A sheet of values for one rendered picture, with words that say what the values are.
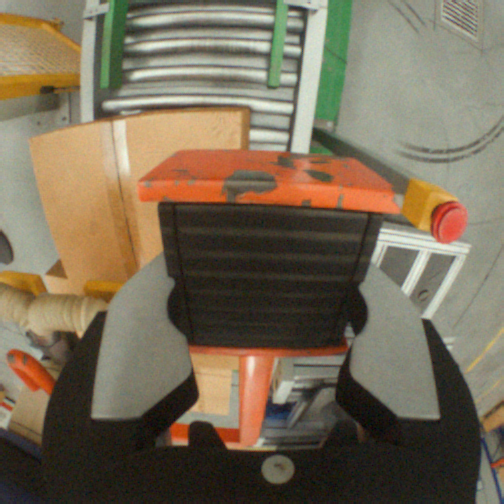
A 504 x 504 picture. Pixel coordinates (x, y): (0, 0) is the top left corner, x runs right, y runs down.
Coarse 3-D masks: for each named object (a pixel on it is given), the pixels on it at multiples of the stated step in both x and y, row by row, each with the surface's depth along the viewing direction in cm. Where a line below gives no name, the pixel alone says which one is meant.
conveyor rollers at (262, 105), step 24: (144, 0) 47; (168, 0) 49; (264, 0) 49; (144, 24) 52; (168, 24) 53; (192, 24) 54; (216, 24) 54; (240, 24) 54; (264, 24) 53; (288, 24) 52; (144, 48) 56; (168, 48) 57; (192, 48) 57; (216, 48) 57; (240, 48) 57; (264, 48) 57; (288, 48) 56; (144, 72) 60; (168, 72) 60; (192, 72) 61; (216, 72) 61; (240, 72) 61; (264, 72) 61; (288, 72) 61; (144, 96) 65; (168, 96) 65; (192, 96) 65; (216, 96) 65; (240, 96) 65
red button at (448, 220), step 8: (440, 208) 30; (448, 208) 30; (456, 208) 29; (464, 208) 29; (432, 216) 33; (440, 216) 30; (448, 216) 30; (456, 216) 29; (464, 216) 29; (432, 224) 32; (440, 224) 30; (448, 224) 30; (456, 224) 30; (464, 224) 30; (432, 232) 32; (440, 232) 31; (448, 232) 31; (456, 232) 31; (440, 240) 32; (448, 240) 32
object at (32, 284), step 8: (8, 272) 29; (16, 272) 29; (0, 280) 28; (8, 280) 28; (16, 280) 28; (24, 280) 28; (32, 280) 28; (40, 280) 29; (24, 288) 29; (32, 288) 29; (40, 288) 29; (32, 296) 29
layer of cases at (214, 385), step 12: (60, 264) 113; (48, 276) 105; (60, 276) 105; (60, 288) 108; (204, 372) 137; (216, 372) 136; (228, 372) 135; (204, 384) 145; (216, 384) 144; (228, 384) 143; (204, 396) 154; (216, 396) 153; (228, 396) 152; (192, 408) 167; (204, 408) 166; (216, 408) 164; (228, 408) 163
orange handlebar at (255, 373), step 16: (16, 352) 19; (16, 368) 20; (32, 368) 20; (240, 368) 15; (256, 368) 15; (272, 368) 15; (32, 384) 22; (48, 384) 21; (240, 384) 16; (256, 384) 16; (240, 400) 18; (256, 400) 17; (240, 416) 19; (256, 416) 19; (176, 432) 25; (224, 432) 25; (240, 432) 22; (256, 432) 22
